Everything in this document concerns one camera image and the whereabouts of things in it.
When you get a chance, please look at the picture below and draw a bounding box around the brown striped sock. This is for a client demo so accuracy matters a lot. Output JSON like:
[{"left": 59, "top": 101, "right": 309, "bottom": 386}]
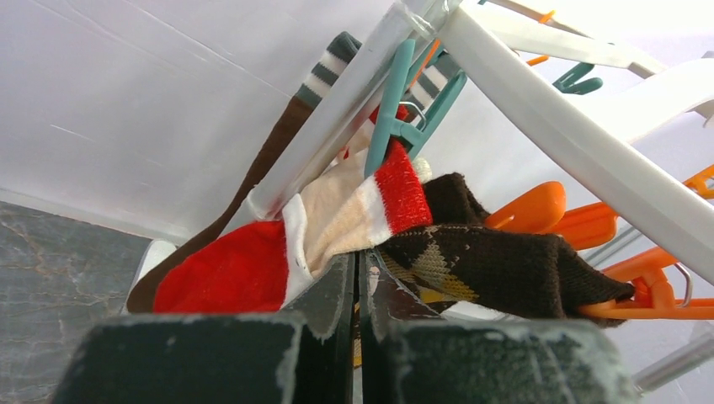
[{"left": 125, "top": 30, "right": 464, "bottom": 315}]

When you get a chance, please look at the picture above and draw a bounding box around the white metal drying rack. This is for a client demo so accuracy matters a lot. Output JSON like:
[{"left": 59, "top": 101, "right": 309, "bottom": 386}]
[{"left": 219, "top": 1, "right": 452, "bottom": 237}]

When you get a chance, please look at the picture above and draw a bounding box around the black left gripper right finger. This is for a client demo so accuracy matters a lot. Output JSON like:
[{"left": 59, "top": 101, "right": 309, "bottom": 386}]
[{"left": 359, "top": 249, "right": 639, "bottom": 403}]

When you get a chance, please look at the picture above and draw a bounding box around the argyle brown yellow sock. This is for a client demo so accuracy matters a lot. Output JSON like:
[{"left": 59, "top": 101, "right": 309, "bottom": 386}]
[{"left": 378, "top": 173, "right": 635, "bottom": 319}]

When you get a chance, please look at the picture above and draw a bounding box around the orange clothes clip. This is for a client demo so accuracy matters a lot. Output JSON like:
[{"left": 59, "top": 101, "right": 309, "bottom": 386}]
[
  {"left": 579, "top": 247, "right": 713, "bottom": 321},
  {"left": 486, "top": 181, "right": 619, "bottom": 251}
]

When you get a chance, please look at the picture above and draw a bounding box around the teal clothes clip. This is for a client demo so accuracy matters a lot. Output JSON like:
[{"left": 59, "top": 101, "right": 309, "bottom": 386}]
[{"left": 364, "top": 39, "right": 467, "bottom": 177}]

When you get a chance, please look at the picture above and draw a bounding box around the white round clip hanger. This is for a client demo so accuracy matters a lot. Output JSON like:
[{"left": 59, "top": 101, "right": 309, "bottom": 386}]
[{"left": 390, "top": 0, "right": 714, "bottom": 286}]

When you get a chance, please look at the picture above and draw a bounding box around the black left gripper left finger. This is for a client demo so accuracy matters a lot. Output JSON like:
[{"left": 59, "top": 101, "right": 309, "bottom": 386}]
[{"left": 51, "top": 253, "right": 356, "bottom": 403}]

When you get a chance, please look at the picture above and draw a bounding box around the red white santa sock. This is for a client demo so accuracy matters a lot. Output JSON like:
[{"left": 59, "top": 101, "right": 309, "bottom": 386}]
[{"left": 152, "top": 122, "right": 432, "bottom": 314}]

